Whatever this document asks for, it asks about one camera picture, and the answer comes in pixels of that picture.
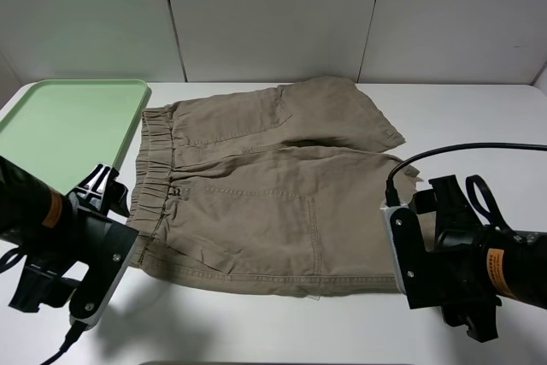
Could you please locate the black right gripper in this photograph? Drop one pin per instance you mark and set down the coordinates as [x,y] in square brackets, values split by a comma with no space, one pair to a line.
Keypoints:
[462,245]

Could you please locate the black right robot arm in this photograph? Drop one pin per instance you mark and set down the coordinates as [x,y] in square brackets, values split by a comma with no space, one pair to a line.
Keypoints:
[516,264]

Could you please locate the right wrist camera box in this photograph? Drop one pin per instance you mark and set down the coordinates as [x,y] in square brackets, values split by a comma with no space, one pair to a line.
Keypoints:
[410,257]

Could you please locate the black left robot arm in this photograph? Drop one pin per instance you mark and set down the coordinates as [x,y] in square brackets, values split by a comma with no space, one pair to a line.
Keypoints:
[17,184]

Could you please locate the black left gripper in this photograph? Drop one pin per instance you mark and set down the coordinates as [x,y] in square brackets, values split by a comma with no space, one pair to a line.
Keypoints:
[46,228]

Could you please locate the light green tray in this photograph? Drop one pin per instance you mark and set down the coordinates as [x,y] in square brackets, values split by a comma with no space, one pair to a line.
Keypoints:
[61,129]

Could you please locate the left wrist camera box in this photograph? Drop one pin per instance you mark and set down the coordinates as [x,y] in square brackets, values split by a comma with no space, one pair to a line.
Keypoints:
[105,247]

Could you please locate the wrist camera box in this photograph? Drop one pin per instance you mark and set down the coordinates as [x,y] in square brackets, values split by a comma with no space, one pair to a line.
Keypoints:
[105,247]
[410,257]

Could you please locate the khaki shorts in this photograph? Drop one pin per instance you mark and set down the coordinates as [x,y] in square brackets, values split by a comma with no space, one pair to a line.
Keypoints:
[276,191]

